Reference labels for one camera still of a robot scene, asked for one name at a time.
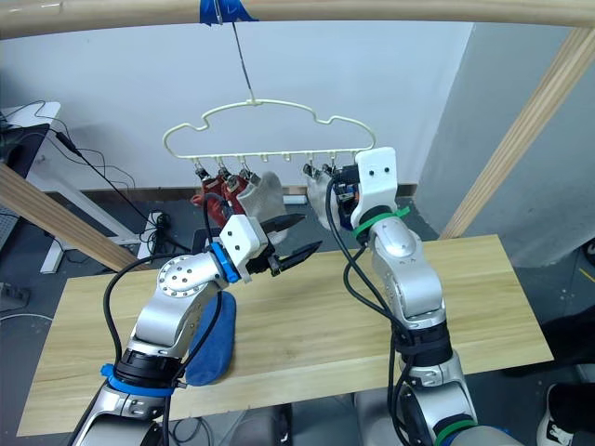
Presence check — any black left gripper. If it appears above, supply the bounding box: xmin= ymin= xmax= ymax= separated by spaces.
xmin=245 ymin=213 xmax=324 ymax=279

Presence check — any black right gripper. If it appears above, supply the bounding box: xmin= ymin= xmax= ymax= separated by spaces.
xmin=333 ymin=164 xmax=362 ymax=205

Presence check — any light grey sock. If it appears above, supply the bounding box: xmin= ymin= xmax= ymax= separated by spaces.
xmin=236 ymin=170 xmax=289 ymax=245
xmin=305 ymin=175 xmax=339 ymax=230

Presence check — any cream plastic clip hanger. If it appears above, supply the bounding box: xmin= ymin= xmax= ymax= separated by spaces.
xmin=162 ymin=98 xmax=376 ymax=164

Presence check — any metal hanger hook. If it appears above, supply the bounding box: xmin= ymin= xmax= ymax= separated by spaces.
xmin=231 ymin=20 xmax=255 ymax=102

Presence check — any green right wrist tie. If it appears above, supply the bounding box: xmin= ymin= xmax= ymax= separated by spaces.
xmin=351 ymin=207 xmax=411 ymax=243

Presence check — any red sock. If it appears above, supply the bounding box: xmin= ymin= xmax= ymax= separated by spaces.
xmin=208 ymin=178 xmax=247 ymax=224
xmin=192 ymin=174 xmax=225 ymax=208

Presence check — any blue sock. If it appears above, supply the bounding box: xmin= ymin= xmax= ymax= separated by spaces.
xmin=184 ymin=292 xmax=239 ymax=387

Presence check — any white power strip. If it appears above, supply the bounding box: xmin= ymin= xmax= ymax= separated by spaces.
xmin=139 ymin=211 xmax=163 ymax=259

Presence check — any blue tape strip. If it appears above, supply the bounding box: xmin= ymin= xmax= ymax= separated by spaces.
xmin=198 ymin=0 xmax=260 ymax=27

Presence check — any horizontal wooden beam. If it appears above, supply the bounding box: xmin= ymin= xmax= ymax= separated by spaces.
xmin=0 ymin=0 xmax=595 ymax=42

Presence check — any black flat screen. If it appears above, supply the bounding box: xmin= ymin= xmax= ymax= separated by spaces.
xmin=0 ymin=121 xmax=51 ymax=180

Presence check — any person's black trouser leg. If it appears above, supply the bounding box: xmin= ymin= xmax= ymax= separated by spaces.
xmin=538 ymin=296 xmax=595 ymax=371
xmin=557 ymin=378 xmax=595 ymax=419

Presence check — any white desk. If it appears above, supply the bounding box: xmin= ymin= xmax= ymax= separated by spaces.
xmin=0 ymin=101 xmax=154 ymax=275

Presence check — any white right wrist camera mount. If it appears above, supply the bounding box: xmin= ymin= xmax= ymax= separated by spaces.
xmin=349 ymin=147 xmax=399 ymax=224

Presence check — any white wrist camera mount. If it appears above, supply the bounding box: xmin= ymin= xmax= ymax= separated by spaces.
xmin=349 ymin=147 xmax=399 ymax=224
xmin=218 ymin=216 xmax=271 ymax=283

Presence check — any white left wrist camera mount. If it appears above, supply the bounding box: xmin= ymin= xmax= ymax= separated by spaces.
xmin=218 ymin=216 xmax=271 ymax=283

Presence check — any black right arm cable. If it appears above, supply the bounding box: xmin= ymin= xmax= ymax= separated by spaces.
xmin=324 ymin=178 xmax=422 ymax=446

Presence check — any blue left wrist ring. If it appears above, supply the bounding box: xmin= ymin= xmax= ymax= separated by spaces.
xmin=211 ymin=241 xmax=242 ymax=283

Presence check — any black power cable bundle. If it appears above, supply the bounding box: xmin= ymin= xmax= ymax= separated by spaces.
xmin=22 ymin=99 xmax=171 ymax=247

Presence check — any slanted wooden post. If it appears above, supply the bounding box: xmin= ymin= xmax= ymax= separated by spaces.
xmin=0 ymin=164 xmax=152 ymax=273
xmin=439 ymin=27 xmax=595 ymax=241

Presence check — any thin white cable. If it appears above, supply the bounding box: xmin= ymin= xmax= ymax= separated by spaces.
xmin=0 ymin=311 xmax=60 ymax=322

